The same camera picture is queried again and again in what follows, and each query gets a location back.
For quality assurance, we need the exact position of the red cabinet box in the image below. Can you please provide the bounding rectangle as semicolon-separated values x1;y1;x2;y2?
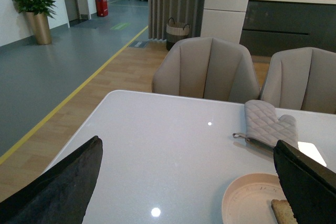
95;0;108;17

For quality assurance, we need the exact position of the grey quilted oven mitt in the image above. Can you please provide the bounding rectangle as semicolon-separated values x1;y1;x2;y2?
233;100;298;149

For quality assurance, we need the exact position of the slice of brown bread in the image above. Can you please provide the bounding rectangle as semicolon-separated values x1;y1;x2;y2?
271;199;298;224

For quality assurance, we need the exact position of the round beige plate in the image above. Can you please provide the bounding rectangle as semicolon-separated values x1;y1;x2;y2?
222;173;286;223

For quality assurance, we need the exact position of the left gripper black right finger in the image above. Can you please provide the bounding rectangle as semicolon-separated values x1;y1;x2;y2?
274;140;335;223

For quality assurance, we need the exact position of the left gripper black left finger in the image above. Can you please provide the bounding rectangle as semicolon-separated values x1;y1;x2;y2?
1;136;103;223

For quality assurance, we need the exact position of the beige chair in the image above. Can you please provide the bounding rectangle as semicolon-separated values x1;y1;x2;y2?
152;37;260;103
260;47;335;114

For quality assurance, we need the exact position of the beige chair on left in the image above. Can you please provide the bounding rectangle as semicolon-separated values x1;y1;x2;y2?
152;37;260;103

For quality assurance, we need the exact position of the green plant in gold pot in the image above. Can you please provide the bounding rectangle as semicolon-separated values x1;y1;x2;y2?
12;0;56;45

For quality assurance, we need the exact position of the woven basket with handles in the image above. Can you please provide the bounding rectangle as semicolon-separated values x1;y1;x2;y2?
166;17;190;50

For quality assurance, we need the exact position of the dark grey kitchen counter cabinet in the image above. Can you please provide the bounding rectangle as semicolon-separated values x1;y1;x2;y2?
240;0;335;57

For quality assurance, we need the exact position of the beige chair on right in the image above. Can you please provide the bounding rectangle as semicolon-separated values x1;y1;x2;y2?
260;47;335;114

